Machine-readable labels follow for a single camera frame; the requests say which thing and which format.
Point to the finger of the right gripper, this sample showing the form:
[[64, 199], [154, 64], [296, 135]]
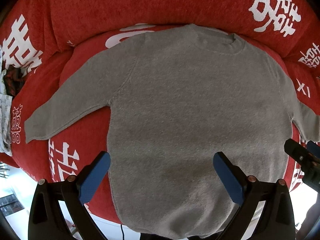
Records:
[[300, 153], [313, 148]]

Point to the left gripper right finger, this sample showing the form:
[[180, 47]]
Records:
[[277, 218]]

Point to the grey knit sweater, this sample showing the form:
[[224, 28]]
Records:
[[178, 96]]

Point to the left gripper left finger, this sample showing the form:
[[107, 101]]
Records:
[[46, 220]]

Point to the floral patterned cloth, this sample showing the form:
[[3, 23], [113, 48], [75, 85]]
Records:
[[6, 101]]

